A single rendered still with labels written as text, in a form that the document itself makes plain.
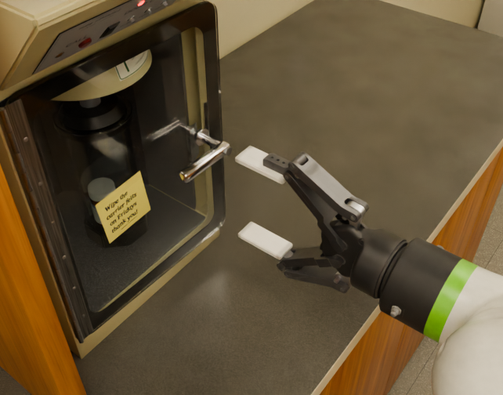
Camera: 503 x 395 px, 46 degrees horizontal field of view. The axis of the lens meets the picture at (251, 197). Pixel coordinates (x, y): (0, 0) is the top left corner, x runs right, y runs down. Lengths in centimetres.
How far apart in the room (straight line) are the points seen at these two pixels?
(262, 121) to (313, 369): 62
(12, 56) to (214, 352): 54
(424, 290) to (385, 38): 114
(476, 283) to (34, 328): 46
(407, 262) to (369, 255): 4
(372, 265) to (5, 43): 42
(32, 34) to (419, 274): 43
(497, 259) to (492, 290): 183
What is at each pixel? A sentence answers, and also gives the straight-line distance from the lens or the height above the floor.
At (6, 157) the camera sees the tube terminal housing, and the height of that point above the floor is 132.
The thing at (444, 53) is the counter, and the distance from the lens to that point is 166.
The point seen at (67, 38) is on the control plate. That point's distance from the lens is 55.
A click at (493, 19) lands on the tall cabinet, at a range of 376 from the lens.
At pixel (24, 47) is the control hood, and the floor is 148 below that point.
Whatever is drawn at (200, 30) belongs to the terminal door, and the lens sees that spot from 77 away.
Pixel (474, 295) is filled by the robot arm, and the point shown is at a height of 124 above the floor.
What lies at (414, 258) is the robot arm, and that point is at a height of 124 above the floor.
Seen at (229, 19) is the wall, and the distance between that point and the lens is 159.
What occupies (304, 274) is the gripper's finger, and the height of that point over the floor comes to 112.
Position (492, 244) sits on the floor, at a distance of 250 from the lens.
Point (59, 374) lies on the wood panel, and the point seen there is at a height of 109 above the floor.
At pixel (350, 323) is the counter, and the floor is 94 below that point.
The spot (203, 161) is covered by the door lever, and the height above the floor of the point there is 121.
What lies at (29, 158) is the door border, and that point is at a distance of 66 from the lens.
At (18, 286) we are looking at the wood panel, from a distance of 62.
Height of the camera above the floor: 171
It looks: 43 degrees down
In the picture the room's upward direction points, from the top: straight up
